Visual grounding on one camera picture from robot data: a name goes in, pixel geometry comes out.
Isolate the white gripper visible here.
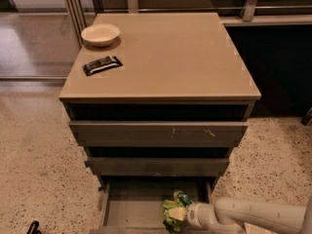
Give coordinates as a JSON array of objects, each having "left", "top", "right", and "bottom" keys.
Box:
[{"left": 169, "top": 203, "right": 209, "bottom": 228}]

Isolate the green rice chip bag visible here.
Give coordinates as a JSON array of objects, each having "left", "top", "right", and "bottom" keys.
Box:
[{"left": 162, "top": 189, "right": 192, "bottom": 232}]

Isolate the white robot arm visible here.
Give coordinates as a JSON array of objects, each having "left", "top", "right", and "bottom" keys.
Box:
[{"left": 169, "top": 197, "right": 312, "bottom": 234}]

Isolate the grey open bottom drawer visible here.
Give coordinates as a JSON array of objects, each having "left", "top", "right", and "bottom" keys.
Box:
[{"left": 90, "top": 177, "right": 212, "bottom": 234}]

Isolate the grey middle drawer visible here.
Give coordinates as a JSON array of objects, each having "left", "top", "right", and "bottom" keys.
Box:
[{"left": 87, "top": 157, "right": 229, "bottom": 176}]

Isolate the grey top drawer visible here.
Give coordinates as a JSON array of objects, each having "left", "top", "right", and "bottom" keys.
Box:
[{"left": 69, "top": 121, "right": 248, "bottom": 147}]

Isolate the grey drawer cabinet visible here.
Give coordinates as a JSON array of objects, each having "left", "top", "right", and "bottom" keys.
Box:
[{"left": 58, "top": 12, "right": 261, "bottom": 234}]

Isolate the black object on floor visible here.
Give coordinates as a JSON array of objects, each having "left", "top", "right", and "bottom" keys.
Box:
[{"left": 26, "top": 220, "right": 42, "bottom": 234}]

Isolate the dark object at right edge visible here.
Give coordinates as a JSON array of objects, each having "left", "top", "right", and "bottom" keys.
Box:
[{"left": 300, "top": 107, "right": 312, "bottom": 126}]

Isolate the black snack bar wrapper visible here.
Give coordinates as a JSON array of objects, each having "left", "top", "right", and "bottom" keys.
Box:
[{"left": 82, "top": 56, "right": 123, "bottom": 76}]

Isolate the white ceramic bowl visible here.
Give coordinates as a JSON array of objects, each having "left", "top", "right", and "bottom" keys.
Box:
[{"left": 81, "top": 23, "right": 120, "bottom": 47}]

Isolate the metal shelf frame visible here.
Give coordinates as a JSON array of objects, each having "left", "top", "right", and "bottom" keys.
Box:
[{"left": 64, "top": 0, "right": 312, "bottom": 33}]

